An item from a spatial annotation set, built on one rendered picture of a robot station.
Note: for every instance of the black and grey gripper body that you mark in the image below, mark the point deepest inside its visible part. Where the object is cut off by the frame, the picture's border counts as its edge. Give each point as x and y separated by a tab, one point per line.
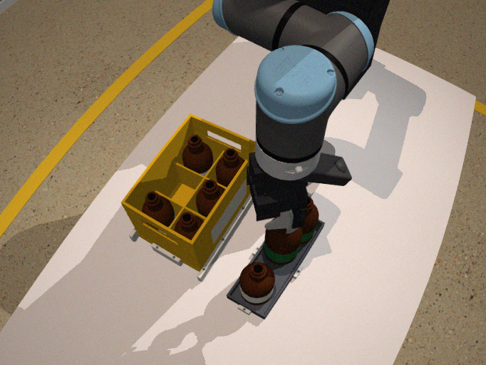
269	197

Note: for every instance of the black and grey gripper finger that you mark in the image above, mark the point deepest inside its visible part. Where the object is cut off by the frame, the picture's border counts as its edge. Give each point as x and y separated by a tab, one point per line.
291	220

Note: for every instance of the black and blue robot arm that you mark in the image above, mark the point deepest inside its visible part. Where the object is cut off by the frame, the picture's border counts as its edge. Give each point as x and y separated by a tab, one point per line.
295	87

